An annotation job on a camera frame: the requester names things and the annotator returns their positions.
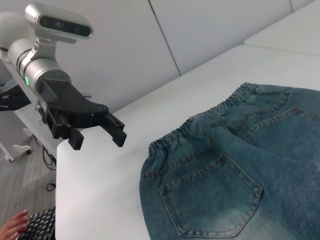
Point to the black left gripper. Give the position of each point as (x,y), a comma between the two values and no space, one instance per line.
(70,100)

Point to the blue denim shorts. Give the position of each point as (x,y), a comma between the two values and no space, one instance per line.
(225,175)

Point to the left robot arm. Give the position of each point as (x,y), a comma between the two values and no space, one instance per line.
(15,27)

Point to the person's hand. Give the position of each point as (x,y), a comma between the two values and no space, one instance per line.
(13,226)

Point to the black computer keyboard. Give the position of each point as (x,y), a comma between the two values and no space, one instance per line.
(40,225)

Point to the white stand frame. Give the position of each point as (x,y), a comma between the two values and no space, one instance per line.
(27,122)

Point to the black perforated bracket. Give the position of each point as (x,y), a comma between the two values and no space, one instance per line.
(12,97)

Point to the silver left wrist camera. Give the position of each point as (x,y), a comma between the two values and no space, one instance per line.
(60,22)

